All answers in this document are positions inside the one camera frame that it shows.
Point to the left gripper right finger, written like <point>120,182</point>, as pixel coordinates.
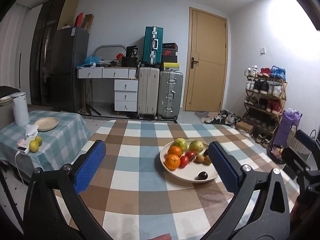
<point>259,208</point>

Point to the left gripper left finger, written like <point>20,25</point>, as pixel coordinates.
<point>53,207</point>

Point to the dark purple plum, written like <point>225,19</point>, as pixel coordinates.
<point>202,176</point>

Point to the brown kiwi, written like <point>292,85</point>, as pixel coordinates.
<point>199,158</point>
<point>207,160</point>

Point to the red tomato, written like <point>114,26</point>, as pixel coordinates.
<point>191,155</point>
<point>184,161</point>

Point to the yellow-green guava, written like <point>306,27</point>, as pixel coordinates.
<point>196,146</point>

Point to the orange tangerine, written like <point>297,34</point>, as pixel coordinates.
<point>172,162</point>
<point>175,150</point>

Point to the woven basket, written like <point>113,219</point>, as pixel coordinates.
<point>294,143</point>

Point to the purple bag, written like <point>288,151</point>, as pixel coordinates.
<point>290,117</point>

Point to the teal checkered side cloth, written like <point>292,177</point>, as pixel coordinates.
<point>60,146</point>

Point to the yellow lemon on side table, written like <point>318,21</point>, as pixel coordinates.
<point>33,146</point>

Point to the white pink power bank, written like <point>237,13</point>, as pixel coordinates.
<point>23,147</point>

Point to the green lime on side table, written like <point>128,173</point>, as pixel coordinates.
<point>38,139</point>

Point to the large cream plate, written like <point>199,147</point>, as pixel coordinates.
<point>191,171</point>

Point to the checkered tablecloth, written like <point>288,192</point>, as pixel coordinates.
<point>132,196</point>

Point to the shoe rack with shoes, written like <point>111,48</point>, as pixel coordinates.
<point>264,102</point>

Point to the small cream plate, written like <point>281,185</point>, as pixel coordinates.
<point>47,123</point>

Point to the white kettle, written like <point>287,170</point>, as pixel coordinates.
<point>20,108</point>

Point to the wooden door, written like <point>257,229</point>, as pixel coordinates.
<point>207,61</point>

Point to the beige suitcase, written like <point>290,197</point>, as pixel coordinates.
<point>148,84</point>

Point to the white desk with drawers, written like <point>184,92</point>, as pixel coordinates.
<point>117,86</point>

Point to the silver suitcase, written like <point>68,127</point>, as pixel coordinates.
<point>169,94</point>

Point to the dark refrigerator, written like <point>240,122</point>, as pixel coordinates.
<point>69,52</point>

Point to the stack of shoe boxes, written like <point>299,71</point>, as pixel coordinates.
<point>169,57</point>

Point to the teal suitcase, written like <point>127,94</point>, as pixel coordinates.
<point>153,42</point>

